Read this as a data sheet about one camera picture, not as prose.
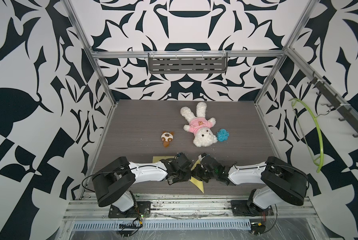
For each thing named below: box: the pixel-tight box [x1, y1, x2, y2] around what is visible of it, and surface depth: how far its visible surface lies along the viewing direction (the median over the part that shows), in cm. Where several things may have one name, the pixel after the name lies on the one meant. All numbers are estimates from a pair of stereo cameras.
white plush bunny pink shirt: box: [180, 101, 218, 147], surface depth 99 cm
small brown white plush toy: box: [161, 131, 174, 148], surface depth 98 cm
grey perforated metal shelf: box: [148, 51, 228, 74], surface depth 96 cm
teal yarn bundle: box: [216, 128, 230, 142], surface depth 101 cm
